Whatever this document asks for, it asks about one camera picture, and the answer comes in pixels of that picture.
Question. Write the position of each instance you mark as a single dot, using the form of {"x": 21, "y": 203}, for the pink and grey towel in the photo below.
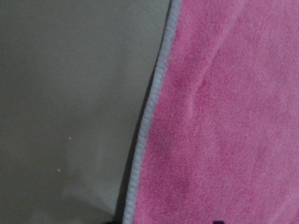
{"x": 219, "y": 137}

